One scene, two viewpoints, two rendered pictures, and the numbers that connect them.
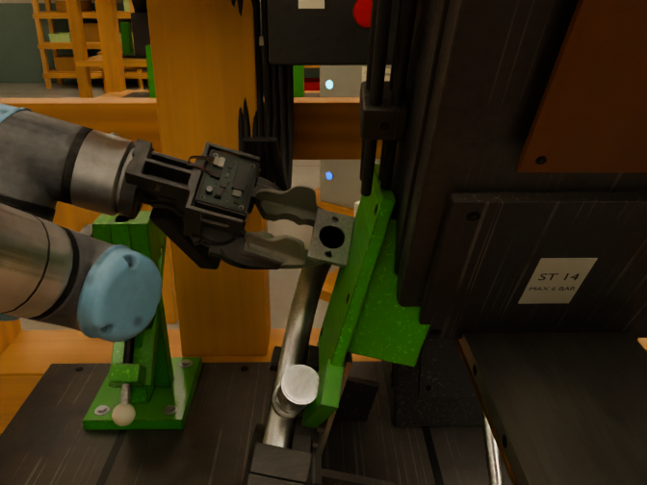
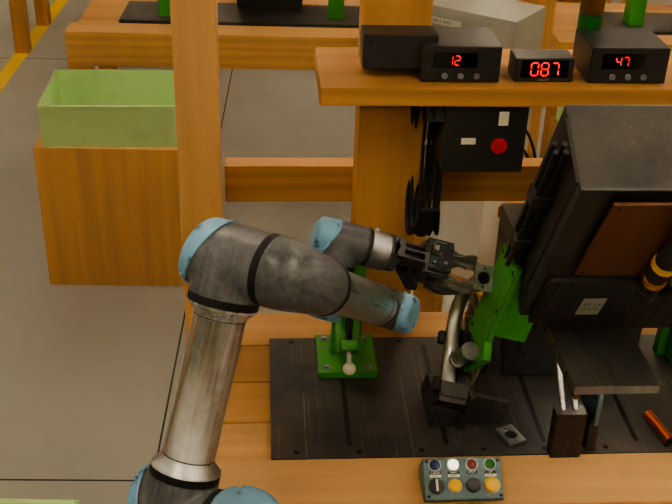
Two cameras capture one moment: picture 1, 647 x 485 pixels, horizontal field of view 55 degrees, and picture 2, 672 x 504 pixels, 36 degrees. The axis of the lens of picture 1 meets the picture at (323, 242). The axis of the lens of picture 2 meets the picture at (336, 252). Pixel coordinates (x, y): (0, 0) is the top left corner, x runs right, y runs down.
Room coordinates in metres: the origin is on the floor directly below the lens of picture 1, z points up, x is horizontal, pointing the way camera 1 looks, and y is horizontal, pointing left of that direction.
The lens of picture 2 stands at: (-1.16, 0.40, 2.24)
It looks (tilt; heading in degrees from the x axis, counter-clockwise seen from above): 29 degrees down; 356
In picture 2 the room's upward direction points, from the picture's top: 2 degrees clockwise
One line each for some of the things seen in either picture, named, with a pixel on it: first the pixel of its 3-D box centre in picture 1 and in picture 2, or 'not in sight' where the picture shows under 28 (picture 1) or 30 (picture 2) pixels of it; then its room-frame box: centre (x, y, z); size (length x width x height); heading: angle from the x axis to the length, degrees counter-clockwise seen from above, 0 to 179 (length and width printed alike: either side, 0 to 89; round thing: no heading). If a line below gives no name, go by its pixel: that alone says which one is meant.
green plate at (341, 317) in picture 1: (383, 279); (510, 300); (0.55, -0.06, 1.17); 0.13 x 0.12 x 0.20; 91
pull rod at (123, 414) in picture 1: (125, 397); (349, 359); (0.65, 0.25, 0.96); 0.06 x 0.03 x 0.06; 1
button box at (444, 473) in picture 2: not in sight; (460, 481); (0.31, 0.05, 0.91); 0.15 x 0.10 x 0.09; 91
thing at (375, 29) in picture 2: not in sight; (398, 46); (0.83, 0.16, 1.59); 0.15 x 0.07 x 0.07; 91
